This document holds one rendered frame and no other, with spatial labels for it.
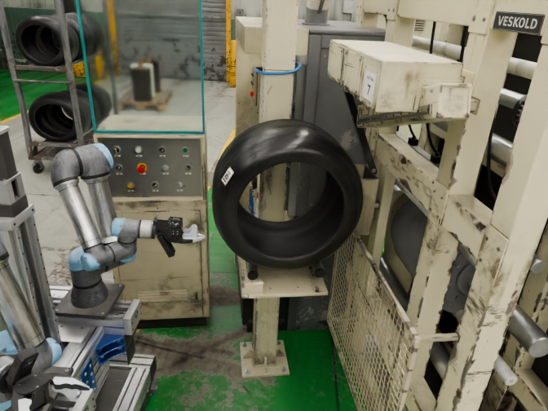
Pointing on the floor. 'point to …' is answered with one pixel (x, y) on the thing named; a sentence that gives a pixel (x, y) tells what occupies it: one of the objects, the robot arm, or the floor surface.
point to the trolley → (56, 130)
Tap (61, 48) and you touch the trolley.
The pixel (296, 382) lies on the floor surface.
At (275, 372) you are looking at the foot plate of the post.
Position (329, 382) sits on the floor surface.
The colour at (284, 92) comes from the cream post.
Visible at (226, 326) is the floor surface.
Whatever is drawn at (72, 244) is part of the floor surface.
